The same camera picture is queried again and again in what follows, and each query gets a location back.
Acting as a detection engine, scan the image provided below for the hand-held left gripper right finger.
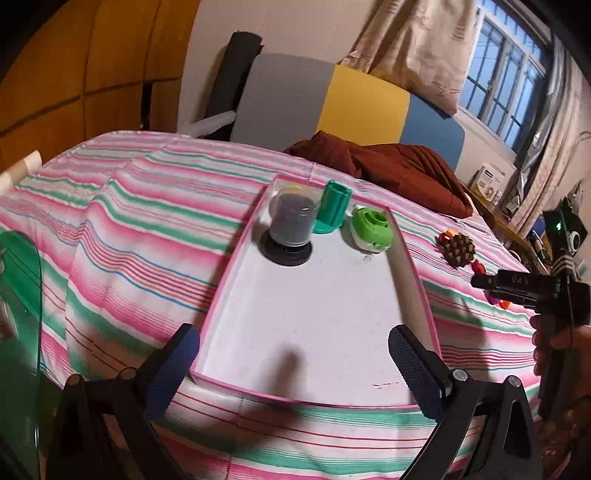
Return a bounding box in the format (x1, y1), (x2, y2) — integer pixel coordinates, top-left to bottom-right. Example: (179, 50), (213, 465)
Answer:
(389, 325), (543, 480)

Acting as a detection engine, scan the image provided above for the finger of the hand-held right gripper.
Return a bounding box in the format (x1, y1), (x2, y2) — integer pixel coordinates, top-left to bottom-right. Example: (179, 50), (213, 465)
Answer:
(471, 270), (561, 309)

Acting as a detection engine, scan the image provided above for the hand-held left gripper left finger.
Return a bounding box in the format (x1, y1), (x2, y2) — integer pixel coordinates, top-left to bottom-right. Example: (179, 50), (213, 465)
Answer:
(46, 324), (201, 480)

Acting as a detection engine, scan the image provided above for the brown pine cone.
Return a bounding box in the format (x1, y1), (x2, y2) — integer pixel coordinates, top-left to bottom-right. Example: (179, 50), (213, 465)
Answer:
(444, 232), (476, 267)

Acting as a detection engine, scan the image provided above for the pink cardboard tray box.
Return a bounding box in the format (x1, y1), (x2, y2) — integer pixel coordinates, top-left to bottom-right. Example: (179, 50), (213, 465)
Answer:
(189, 173), (443, 411)

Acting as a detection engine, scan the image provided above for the green plug-in device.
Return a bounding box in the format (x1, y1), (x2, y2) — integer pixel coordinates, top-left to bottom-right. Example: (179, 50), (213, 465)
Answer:
(341, 203), (394, 254)

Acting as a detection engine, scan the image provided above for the clear jar with black lid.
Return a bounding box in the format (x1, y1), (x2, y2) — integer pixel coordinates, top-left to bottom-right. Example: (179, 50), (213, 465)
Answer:
(259, 185), (314, 266)

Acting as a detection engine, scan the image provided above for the green plastic spool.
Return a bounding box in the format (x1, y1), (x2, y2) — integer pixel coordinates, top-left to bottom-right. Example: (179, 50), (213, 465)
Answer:
(313, 180), (354, 235)

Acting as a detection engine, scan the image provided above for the person's right forearm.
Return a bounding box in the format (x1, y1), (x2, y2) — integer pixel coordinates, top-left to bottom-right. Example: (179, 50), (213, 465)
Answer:
(538, 392), (591, 480)

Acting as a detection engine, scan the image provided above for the person's right hand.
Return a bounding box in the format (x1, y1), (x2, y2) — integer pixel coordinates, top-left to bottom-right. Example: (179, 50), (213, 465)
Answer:
(530, 313), (591, 376)

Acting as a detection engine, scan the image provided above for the wooden desk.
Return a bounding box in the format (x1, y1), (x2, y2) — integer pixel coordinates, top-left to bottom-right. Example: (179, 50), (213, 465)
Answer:
(462, 182), (555, 273)

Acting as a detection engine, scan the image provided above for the pink pillow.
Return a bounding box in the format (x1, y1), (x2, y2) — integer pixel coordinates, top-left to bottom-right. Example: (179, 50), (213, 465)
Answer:
(455, 191), (490, 232)

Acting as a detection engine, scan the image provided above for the white printed carton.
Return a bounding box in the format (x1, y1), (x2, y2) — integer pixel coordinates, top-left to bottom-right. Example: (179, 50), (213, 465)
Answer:
(473, 164), (506, 201)

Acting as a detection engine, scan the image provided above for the striped pink green bedsheet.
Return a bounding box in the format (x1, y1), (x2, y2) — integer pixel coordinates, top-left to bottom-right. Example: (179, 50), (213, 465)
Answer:
(0, 130), (555, 480)

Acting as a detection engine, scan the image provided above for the beige side curtain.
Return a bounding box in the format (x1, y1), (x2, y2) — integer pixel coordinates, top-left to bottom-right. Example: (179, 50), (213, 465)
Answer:
(512, 60), (591, 232)

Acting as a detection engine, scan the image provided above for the silver lining curtain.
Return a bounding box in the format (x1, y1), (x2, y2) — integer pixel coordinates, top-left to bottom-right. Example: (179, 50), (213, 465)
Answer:
(508, 46), (568, 208)

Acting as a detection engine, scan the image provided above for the brown quilted duvet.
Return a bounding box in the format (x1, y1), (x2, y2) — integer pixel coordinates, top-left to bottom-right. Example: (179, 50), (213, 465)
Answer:
(284, 130), (474, 217)

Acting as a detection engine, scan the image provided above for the green translucent plastic panel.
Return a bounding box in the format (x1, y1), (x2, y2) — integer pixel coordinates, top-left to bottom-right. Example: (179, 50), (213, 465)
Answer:
(0, 231), (44, 480)

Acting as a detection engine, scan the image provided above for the barred window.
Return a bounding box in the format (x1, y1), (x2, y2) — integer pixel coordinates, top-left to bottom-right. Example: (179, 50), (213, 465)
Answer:
(459, 0), (555, 148)

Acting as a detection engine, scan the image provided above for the grey yellow blue headboard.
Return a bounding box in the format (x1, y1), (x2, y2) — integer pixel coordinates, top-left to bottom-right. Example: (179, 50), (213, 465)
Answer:
(230, 53), (466, 171)

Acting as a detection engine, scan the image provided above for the beige starfish print curtain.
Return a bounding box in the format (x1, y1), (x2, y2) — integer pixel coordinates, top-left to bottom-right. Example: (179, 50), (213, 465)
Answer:
(339, 0), (488, 118)

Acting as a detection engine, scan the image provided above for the black rolled mat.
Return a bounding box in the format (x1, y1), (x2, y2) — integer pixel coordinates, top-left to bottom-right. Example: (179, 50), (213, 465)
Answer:
(205, 31), (264, 139)

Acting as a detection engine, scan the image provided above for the wooden wardrobe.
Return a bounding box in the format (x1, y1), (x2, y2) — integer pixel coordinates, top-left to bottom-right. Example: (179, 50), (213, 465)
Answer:
(0, 0), (201, 171)

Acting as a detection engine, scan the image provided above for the white metal frame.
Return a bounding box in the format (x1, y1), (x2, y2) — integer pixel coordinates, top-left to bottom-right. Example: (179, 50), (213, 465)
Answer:
(178, 111), (236, 139)

